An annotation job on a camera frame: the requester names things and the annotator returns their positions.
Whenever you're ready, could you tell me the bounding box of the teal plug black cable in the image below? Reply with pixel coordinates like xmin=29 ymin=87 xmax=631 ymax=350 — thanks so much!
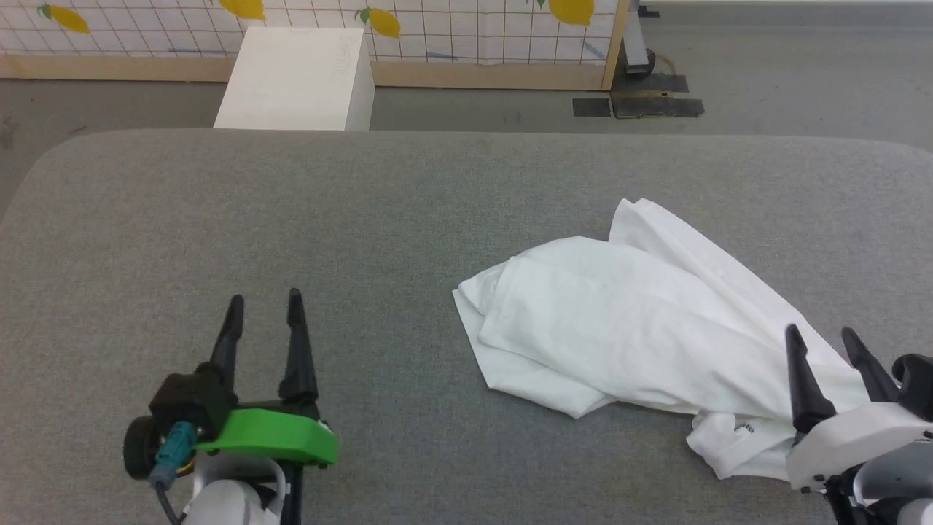
xmin=149 ymin=421 xmax=199 ymax=525

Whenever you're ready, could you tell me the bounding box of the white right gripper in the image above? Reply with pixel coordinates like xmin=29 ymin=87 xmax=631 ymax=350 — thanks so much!
xmin=784 ymin=324 xmax=933 ymax=494

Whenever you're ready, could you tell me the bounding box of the grey metal partition stand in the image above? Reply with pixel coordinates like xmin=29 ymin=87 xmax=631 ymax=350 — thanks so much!
xmin=621 ymin=0 xmax=661 ymax=78

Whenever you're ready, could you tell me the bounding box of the white box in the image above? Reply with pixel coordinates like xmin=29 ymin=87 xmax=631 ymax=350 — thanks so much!
xmin=214 ymin=28 xmax=375 ymax=132

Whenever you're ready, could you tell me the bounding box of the lemon print tile partition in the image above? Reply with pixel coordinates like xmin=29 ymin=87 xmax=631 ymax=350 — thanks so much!
xmin=0 ymin=0 xmax=631 ymax=92

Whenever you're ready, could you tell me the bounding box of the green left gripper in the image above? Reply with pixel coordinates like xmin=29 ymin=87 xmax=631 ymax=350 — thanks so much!
xmin=195 ymin=287 xmax=338 ymax=468

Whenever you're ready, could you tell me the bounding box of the large black floor mat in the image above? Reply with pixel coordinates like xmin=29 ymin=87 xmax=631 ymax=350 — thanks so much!
xmin=611 ymin=96 xmax=706 ymax=120

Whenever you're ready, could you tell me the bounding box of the white garment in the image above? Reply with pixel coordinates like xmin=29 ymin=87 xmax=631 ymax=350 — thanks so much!
xmin=453 ymin=198 xmax=873 ymax=482

